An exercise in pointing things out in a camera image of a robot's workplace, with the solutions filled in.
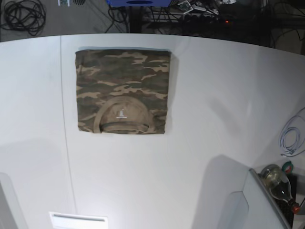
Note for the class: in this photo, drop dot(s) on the camouflage t-shirt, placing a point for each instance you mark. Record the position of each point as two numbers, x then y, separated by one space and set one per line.
122 91

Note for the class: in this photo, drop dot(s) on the black power strip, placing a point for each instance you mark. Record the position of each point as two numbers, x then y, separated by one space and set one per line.
206 18

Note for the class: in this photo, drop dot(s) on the blue box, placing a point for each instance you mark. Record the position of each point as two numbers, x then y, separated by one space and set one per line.
138 3

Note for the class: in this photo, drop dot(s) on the clear glass bottle red cap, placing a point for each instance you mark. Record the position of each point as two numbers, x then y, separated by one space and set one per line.
278 185

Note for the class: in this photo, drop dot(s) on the green tape roll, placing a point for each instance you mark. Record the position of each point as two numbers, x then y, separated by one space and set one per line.
287 167

